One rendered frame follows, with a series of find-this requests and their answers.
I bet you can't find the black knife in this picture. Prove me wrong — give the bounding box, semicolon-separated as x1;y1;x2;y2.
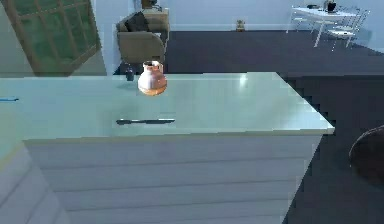
115;118;176;126

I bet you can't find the white kitchen counter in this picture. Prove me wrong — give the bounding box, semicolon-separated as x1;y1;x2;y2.
0;71;336;224

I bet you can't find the orange and white jug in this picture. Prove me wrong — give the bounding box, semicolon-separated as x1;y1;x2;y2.
137;60;168;97

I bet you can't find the brown armchair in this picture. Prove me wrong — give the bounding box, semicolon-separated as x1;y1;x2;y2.
115;11;170;65

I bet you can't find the black cushion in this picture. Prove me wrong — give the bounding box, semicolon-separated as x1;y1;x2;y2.
124;11;150;33

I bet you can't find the wooden framed window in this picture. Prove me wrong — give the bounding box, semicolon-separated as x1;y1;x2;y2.
1;0;102;77

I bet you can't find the white dining table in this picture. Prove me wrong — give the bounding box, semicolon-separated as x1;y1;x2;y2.
285;5;358;48

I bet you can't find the white chair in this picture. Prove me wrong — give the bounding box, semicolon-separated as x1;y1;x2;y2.
325;8;372;52

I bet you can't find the dark round object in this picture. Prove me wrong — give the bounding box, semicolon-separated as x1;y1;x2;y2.
348;125;384;184

